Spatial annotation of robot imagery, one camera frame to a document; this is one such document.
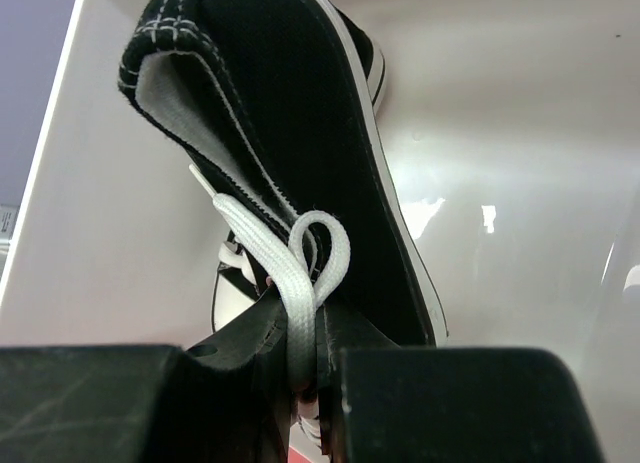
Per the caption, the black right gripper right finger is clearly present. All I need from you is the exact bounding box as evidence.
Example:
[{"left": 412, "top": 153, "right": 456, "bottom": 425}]
[{"left": 316, "top": 302, "right": 604, "bottom": 462}]

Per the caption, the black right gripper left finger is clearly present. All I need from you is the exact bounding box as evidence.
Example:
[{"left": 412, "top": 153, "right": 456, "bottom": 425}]
[{"left": 1, "top": 289, "right": 291, "bottom": 462}]

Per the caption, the black canvas sneaker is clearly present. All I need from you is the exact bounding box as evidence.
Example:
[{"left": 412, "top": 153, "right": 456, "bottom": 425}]
[
  {"left": 211, "top": 231, "right": 271, "bottom": 332},
  {"left": 117, "top": 0, "right": 451, "bottom": 434}
]

